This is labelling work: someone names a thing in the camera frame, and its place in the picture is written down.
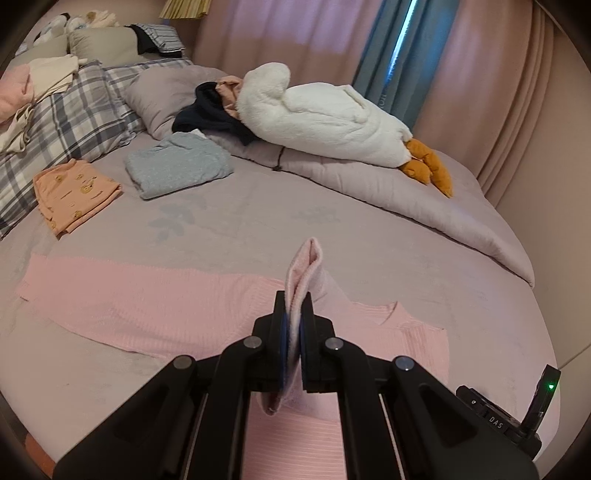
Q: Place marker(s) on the grey folded clothes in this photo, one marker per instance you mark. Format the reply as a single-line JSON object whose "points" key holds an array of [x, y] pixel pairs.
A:
{"points": [[180, 166]]}

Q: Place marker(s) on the orange printed folded clothes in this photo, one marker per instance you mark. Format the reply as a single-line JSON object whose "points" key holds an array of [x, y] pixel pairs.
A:
{"points": [[74, 194]]}

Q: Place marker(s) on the pink knit sweater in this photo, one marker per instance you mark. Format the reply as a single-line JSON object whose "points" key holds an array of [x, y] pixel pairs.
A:
{"points": [[138, 300]]}

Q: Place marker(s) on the round bed with pink sheet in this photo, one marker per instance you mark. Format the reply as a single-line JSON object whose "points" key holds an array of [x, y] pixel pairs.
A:
{"points": [[323, 240]]}

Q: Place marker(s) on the pink crumpled garment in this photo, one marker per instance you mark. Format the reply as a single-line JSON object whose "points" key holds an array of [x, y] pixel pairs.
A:
{"points": [[14, 92]]}

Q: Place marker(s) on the grey duvet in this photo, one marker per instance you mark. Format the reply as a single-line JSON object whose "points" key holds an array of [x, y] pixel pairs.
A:
{"points": [[369, 194]]}

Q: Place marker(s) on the peach garment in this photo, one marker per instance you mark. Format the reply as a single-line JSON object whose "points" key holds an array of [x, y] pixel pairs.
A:
{"points": [[228, 92]]}

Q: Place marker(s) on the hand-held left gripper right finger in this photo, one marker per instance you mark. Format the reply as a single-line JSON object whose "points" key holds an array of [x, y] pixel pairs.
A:
{"points": [[303, 344]]}

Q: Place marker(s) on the cream folded garment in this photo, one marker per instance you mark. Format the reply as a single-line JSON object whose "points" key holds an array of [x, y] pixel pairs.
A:
{"points": [[18, 129], [53, 76]]}

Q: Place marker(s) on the pink curtain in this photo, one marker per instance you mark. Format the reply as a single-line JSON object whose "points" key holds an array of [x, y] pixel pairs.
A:
{"points": [[480, 83], [286, 37]]}

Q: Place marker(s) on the grey plaid pillow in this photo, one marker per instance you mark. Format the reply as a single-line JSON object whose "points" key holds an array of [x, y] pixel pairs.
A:
{"points": [[78, 124]]}

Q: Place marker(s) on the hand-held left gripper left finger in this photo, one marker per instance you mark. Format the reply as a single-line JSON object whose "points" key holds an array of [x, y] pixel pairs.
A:
{"points": [[282, 350]]}

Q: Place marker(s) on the black cloth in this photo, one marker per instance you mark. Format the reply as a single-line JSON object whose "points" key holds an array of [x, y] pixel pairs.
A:
{"points": [[145, 39]]}

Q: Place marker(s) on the white goose plush toy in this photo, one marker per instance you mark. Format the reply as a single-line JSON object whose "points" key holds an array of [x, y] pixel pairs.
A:
{"points": [[323, 120]]}

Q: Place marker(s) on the yellow pleated lampshade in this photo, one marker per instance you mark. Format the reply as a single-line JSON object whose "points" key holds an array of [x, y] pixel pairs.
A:
{"points": [[184, 8]]}

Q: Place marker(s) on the cream plush toy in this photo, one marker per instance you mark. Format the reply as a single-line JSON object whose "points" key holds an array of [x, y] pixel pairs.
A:
{"points": [[94, 18]]}

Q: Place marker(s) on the pink padded headboard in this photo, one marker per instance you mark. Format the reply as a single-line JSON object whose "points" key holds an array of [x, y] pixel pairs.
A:
{"points": [[554, 184]]}

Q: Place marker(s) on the blue curtain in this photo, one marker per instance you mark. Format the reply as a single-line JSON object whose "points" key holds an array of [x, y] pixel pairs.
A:
{"points": [[401, 55]]}

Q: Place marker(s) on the black and white plush toy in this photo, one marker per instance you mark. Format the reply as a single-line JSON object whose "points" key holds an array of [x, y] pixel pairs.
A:
{"points": [[51, 27]]}

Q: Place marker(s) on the grey striped cloth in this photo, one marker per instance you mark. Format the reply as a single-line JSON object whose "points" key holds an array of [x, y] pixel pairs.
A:
{"points": [[166, 39]]}

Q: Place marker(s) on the dark navy garment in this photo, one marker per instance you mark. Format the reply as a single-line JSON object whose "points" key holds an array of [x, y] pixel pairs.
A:
{"points": [[207, 117]]}

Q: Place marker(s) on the beige pillow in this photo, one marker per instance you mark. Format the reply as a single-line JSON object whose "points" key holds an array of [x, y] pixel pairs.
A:
{"points": [[44, 48], [101, 44]]}

